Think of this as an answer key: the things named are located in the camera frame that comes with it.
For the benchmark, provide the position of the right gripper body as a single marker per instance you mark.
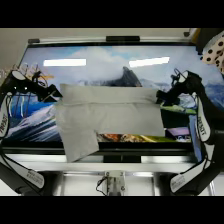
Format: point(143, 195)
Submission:
point(168, 96)

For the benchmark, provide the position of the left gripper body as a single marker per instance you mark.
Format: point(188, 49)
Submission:
point(50, 92)

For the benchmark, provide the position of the grey T-shirt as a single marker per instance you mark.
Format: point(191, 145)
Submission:
point(106, 113)

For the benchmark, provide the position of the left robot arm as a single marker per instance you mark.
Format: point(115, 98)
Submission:
point(6, 100)

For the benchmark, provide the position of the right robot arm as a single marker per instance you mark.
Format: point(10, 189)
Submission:
point(203, 126)

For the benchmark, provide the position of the white black-dotted garment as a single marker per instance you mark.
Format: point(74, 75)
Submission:
point(215, 50)

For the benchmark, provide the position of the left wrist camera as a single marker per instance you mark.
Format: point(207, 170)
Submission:
point(38, 78)

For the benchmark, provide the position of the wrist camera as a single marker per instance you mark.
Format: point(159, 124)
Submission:
point(38, 78)
point(178, 76)

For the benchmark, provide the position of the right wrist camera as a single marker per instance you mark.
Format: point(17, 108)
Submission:
point(178, 76)

